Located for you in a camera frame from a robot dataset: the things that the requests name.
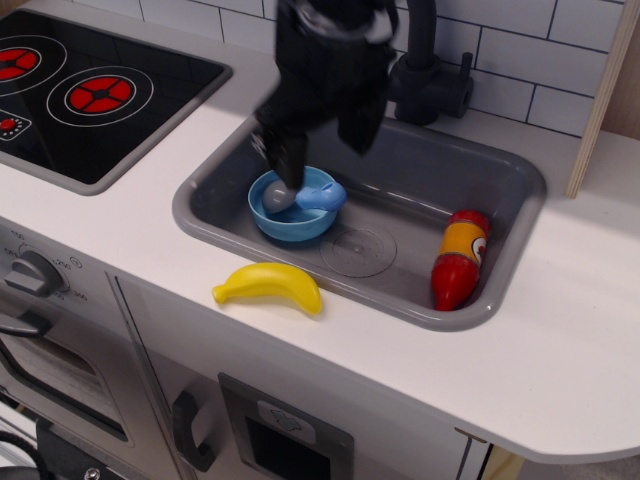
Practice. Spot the grey oven knob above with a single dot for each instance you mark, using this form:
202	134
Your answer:
33	274

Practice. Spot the grey dispenser panel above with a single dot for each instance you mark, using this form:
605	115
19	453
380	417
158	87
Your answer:
281	441

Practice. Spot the light blue bowl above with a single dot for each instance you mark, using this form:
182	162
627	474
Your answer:
291	225

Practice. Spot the dark grey toy faucet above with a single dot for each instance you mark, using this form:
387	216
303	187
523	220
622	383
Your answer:
421	89

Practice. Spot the red yellow ketchup bottle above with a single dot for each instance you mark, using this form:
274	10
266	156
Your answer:
456	270

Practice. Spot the light wooden side post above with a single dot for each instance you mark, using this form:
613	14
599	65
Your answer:
613	66

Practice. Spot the blue handled grey spoon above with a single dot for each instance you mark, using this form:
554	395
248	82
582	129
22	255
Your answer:
277	197

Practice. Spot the dark grey cabinet handle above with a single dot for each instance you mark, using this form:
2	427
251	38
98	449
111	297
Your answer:
184	411

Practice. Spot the grey oven door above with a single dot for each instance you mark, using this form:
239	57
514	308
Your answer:
83	377

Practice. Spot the black toy stovetop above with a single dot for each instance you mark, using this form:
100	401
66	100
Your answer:
80	106

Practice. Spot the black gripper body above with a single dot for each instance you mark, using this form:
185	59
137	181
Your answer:
313	68

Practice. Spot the yellow toy banana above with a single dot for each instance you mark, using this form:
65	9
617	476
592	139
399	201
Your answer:
272	279

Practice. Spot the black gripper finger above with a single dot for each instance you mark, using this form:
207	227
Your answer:
359	114
283	144

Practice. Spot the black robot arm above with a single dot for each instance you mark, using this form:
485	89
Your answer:
375	21

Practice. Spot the grey oven door handle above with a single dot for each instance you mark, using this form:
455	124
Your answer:
27	325

